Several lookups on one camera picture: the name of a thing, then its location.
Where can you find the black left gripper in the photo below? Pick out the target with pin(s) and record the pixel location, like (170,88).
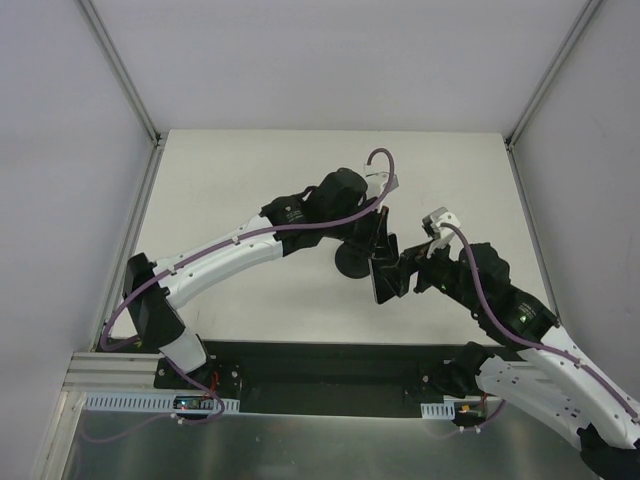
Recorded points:
(378,232)

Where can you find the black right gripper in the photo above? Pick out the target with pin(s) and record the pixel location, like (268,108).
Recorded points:
(420,265)

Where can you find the light blue smartphone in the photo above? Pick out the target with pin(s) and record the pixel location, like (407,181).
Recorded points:
(384,276)

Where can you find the black phone stand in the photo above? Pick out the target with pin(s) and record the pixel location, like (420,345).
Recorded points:
(351,263)

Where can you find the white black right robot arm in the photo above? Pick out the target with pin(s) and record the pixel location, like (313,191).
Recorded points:
(582,404)

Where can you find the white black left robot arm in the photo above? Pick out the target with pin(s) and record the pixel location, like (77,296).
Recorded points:
(345,206)

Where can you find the shiny metal front panel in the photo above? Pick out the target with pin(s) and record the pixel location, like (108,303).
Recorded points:
(118,445)

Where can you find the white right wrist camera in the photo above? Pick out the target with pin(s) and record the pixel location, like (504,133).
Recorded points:
(436,226)

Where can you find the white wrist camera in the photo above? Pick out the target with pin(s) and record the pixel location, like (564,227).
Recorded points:
(436,226)
(378,181)

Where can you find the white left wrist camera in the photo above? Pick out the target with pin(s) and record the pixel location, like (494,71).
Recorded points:
(378,181)

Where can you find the white slotted right cable duct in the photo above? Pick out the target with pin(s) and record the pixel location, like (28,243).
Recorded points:
(445,410)

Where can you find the white slotted cable duct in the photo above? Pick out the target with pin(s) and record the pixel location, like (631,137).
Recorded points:
(445,410)
(159,403)

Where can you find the aluminium right table rail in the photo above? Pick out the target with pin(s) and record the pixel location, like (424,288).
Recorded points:
(533,232)

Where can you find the aluminium table rail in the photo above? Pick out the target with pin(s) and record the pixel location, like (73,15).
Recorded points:
(135,217)
(533,232)

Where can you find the aluminium right frame post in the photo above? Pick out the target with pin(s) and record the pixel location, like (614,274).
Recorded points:
(578,28)

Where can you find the aluminium frame post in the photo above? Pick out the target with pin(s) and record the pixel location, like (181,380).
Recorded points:
(578,28)
(120,72)

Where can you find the aluminium left frame post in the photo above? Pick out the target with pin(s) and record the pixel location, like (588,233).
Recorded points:
(120,72)

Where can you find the aluminium left table rail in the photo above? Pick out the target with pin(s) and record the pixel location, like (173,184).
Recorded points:
(135,217)

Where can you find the white slotted left cable duct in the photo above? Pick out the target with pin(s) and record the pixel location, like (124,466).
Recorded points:
(159,403)

